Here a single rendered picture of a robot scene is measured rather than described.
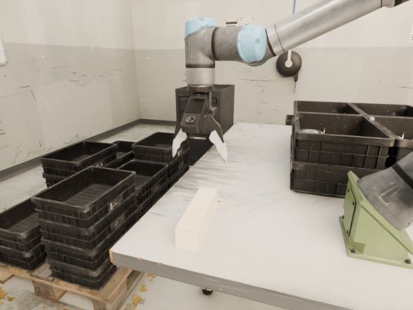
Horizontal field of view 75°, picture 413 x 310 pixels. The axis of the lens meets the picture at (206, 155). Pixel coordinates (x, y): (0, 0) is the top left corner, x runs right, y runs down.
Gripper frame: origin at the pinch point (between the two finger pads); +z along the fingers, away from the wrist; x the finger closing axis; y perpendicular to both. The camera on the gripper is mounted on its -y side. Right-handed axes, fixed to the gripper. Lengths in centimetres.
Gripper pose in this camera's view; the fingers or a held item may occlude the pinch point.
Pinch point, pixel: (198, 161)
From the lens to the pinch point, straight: 74.5
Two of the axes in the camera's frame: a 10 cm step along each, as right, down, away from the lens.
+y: 2.4, -3.2, 9.1
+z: 0.0, 9.4, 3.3
